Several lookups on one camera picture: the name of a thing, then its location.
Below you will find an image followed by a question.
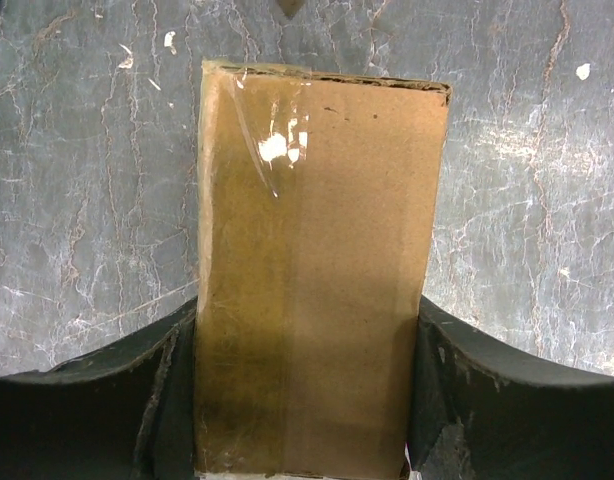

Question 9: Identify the brown cardboard express box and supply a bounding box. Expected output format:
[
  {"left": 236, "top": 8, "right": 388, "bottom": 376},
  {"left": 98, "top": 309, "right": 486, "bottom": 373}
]
[{"left": 194, "top": 60, "right": 452, "bottom": 479}]

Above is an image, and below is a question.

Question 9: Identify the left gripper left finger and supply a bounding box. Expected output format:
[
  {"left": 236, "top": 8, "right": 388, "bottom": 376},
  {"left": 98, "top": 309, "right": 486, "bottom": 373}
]
[{"left": 0, "top": 300, "right": 196, "bottom": 479}]

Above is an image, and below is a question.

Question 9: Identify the yellow utility knife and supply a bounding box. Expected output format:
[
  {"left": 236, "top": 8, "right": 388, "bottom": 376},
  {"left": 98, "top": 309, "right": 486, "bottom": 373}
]
[{"left": 276, "top": 0, "right": 305, "bottom": 19}]

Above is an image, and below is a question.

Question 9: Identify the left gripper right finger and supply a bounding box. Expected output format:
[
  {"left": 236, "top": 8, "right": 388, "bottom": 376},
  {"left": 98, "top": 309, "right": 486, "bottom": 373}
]
[{"left": 409, "top": 298, "right": 614, "bottom": 479}]

